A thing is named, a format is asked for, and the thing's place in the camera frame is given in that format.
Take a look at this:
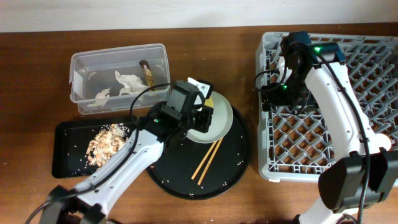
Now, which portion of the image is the grey dishwasher rack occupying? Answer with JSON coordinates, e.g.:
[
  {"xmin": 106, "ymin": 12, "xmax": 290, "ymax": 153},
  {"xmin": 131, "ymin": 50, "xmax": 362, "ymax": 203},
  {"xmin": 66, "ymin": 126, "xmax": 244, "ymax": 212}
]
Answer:
[{"xmin": 257, "ymin": 33, "xmax": 397, "ymax": 182}]

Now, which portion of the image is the wooden chopstick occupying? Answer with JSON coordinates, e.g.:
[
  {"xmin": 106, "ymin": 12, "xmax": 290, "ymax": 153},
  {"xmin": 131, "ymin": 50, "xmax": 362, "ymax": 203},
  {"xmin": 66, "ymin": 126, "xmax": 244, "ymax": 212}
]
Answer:
[
  {"xmin": 197, "ymin": 138, "xmax": 223, "ymax": 185},
  {"xmin": 191, "ymin": 141, "xmax": 217, "ymax": 180}
]

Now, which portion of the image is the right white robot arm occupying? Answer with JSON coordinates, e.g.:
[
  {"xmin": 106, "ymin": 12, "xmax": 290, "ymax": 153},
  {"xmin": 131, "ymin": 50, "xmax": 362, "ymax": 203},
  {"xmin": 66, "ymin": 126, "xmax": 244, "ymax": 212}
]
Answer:
[{"xmin": 254, "ymin": 31, "xmax": 397, "ymax": 223}]

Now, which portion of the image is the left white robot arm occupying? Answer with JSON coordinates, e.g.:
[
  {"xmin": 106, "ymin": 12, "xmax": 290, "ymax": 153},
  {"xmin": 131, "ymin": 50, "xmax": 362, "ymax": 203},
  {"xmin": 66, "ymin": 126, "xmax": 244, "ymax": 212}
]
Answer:
[{"xmin": 26, "ymin": 102, "xmax": 213, "ymax": 223}]

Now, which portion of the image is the white plate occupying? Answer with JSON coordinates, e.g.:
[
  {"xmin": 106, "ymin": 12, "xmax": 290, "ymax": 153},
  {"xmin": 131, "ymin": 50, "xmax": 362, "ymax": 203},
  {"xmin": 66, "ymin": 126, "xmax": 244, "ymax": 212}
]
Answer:
[{"xmin": 187, "ymin": 91, "xmax": 234, "ymax": 144}]

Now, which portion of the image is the yellow bowl with food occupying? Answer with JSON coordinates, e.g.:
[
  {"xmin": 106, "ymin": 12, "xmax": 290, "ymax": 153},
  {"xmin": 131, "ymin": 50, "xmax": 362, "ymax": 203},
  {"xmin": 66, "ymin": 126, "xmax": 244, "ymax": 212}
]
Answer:
[{"xmin": 204, "ymin": 97, "xmax": 214, "ymax": 108}]

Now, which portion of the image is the clear plastic bin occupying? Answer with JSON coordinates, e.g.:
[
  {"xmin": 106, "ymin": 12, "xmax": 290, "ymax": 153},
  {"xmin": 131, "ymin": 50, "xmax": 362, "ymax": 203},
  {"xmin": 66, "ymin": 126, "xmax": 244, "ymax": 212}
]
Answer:
[{"xmin": 69, "ymin": 44, "xmax": 170, "ymax": 115}]

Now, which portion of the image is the round black tray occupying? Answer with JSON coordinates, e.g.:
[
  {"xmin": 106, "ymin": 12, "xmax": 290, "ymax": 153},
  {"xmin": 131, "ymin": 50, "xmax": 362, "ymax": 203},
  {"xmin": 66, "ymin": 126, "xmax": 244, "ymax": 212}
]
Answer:
[{"xmin": 147, "ymin": 108, "xmax": 252, "ymax": 200}]

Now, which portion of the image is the rectangular black tray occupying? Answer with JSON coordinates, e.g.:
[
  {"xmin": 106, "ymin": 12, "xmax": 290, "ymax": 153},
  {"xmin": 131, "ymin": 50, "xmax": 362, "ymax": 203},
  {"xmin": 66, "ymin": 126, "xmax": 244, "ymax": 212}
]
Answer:
[{"xmin": 52, "ymin": 117, "xmax": 135, "ymax": 179}]

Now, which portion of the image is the pile of food scraps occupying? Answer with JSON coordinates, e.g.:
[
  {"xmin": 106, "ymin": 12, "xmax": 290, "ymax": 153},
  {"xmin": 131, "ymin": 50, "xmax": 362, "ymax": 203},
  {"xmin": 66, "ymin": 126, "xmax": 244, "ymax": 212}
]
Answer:
[{"xmin": 85, "ymin": 123, "xmax": 130, "ymax": 167}]

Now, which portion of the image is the small crumpled white tissue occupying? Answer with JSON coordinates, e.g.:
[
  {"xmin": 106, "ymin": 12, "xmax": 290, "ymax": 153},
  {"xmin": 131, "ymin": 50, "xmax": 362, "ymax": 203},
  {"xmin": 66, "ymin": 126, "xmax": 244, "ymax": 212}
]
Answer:
[{"xmin": 87, "ymin": 88, "xmax": 110, "ymax": 108}]

